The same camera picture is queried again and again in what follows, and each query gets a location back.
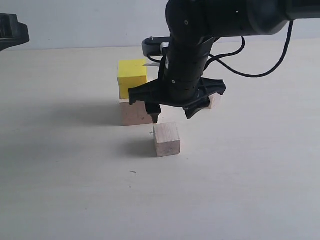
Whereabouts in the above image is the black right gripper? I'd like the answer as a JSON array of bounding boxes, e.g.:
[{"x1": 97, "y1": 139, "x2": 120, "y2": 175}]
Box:
[{"x1": 128, "y1": 37, "x2": 227, "y2": 124}]

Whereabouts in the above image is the medium wooden cube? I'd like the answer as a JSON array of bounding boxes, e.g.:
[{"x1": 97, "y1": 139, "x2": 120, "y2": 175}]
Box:
[{"x1": 153, "y1": 122, "x2": 181, "y2": 158}]

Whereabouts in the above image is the large light wooden cube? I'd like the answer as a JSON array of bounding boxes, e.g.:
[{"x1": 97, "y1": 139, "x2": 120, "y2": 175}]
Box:
[{"x1": 118, "y1": 84, "x2": 153, "y2": 126}]

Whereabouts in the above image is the small wooden cube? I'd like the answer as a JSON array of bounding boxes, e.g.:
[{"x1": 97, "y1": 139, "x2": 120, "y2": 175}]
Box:
[{"x1": 207, "y1": 93, "x2": 222, "y2": 109}]

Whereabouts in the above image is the yellow cube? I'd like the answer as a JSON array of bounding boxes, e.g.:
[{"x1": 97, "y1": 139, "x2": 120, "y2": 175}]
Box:
[{"x1": 117, "y1": 59, "x2": 148, "y2": 99}]

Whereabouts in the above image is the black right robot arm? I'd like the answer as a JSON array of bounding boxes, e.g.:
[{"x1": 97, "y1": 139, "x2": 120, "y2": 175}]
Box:
[{"x1": 128, "y1": 0, "x2": 320, "y2": 123}]

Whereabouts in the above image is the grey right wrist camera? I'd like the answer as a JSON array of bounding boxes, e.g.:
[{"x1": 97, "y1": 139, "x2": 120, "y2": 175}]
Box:
[{"x1": 141, "y1": 36, "x2": 171, "y2": 57}]

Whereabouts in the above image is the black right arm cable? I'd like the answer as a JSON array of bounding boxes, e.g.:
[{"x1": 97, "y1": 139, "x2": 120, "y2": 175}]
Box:
[{"x1": 207, "y1": 19, "x2": 295, "y2": 78}]

